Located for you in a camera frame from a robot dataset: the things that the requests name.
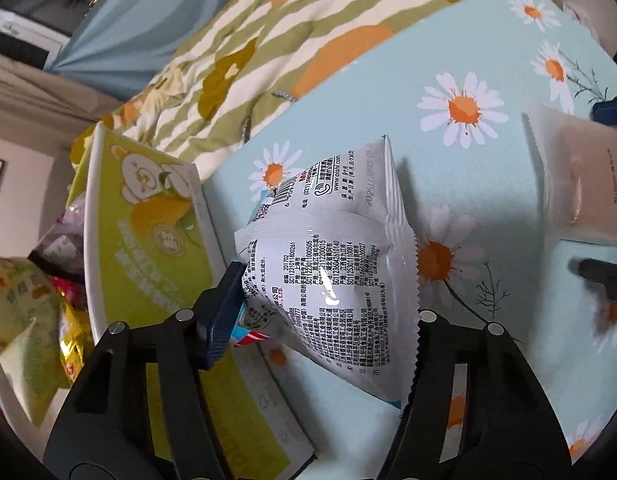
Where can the blue daisy tablecloth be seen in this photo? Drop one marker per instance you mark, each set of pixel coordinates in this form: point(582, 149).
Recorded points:
point(378, 85)

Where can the beige curtain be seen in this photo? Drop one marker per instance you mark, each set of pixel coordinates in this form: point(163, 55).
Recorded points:
point(38, 90)

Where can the striped flower blanket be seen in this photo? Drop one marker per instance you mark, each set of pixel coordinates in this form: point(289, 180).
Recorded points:
point(288, 35)

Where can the blue bed sheet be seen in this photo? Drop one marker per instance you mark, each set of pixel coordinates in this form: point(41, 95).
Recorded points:
point(138, 20)

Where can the purple snack packet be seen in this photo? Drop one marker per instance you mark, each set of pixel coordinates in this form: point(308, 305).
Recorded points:
point(58, 250)

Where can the yellow green snack packet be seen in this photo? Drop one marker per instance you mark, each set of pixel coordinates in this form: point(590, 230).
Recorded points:
point(18, 300)

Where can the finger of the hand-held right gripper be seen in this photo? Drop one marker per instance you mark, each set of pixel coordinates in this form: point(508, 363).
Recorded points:
point(613, 110)
point(606, 277)

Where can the green cardboard box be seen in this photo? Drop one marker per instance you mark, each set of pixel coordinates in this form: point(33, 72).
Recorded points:
point(153, 240)

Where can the pink snack packet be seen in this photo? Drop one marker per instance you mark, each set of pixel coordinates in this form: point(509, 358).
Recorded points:
point(68, 292)

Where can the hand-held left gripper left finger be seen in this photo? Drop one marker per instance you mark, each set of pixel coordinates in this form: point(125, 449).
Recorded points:
point(223, 310)

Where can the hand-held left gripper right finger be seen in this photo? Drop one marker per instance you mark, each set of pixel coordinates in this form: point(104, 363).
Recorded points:
point(433, 365)

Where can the cream snack packet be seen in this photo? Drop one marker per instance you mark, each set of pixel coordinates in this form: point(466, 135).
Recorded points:
point(578, 175)

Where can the window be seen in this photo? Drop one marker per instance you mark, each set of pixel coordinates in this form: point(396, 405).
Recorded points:
point(33, 5)

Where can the white snack packet blue edges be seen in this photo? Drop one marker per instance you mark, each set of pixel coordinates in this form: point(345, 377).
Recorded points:
point(338, 260)

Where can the gold snack packet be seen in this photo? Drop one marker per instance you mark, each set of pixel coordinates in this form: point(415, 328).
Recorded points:
point(73, 345)

